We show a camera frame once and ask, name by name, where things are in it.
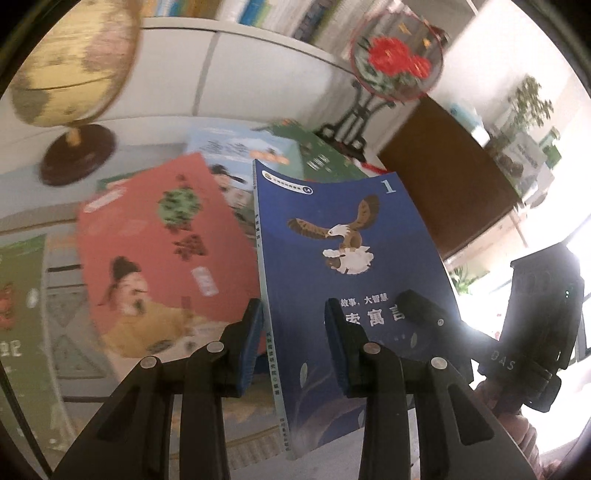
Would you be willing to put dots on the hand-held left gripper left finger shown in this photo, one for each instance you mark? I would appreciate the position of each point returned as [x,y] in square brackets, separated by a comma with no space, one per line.
[251,341]

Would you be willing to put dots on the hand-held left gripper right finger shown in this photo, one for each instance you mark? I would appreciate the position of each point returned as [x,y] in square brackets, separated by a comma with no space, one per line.
[334,344]

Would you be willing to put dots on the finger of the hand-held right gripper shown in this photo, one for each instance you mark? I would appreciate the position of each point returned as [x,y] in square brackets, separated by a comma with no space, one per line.
[434,318]

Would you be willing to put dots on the blue eagle book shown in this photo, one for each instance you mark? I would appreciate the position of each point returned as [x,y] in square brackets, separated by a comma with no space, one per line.
[369,207]

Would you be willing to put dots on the light blue book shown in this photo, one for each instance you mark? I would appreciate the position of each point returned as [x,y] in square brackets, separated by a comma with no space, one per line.
[231,147]

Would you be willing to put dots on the stack of green books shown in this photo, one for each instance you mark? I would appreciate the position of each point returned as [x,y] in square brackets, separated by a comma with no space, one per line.
[18,286]

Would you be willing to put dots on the row of shelf books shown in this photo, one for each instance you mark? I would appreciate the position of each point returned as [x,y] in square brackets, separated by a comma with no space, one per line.
[258,11]

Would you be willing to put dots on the person's right hand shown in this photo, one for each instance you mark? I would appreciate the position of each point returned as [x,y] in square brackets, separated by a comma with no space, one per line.
[519,434]

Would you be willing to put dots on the red book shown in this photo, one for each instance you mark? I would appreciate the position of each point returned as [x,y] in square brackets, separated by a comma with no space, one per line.
[152,258]

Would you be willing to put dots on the brown wooden cabinet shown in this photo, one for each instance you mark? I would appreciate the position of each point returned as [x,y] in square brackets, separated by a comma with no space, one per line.
[443,175]

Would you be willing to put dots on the green white box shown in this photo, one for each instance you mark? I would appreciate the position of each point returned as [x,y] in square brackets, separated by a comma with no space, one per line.
[526,157]

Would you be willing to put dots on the small green book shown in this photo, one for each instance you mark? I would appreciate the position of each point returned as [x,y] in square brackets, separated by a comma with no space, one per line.
[323,157]

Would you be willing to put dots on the green potted plant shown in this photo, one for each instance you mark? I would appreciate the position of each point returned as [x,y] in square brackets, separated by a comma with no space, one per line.
[531,101]

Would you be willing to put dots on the round flower fan ornament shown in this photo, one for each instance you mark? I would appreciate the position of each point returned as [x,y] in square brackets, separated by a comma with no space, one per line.
[397,60]

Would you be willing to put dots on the yellow desk globe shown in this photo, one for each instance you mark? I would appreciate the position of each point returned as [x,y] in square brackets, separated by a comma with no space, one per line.
[69,69]

